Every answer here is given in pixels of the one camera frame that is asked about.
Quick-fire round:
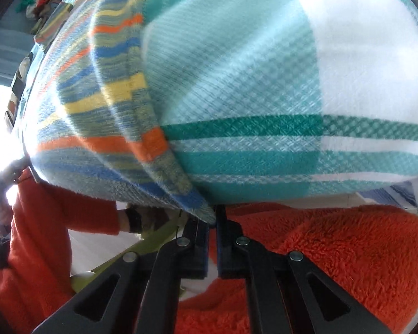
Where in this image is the striped multicolour knitted sweater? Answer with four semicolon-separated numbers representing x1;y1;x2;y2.
23;0;215;224

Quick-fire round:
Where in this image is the lime green frame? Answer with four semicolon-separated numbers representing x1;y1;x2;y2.
69;211;189;293

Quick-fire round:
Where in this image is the person's left hand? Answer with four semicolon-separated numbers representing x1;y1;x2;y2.
124;205;170;239

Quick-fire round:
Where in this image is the blue curtain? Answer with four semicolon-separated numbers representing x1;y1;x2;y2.
0;2;35;87

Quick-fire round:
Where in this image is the teal white plaid blanket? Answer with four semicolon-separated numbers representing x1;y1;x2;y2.
12;0;418;205

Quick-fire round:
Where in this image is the pile of colourful clothes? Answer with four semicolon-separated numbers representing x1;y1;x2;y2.
16;0;62;35

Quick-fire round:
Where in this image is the orange fleece jacket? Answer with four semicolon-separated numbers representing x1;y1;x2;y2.
0;171;418;333

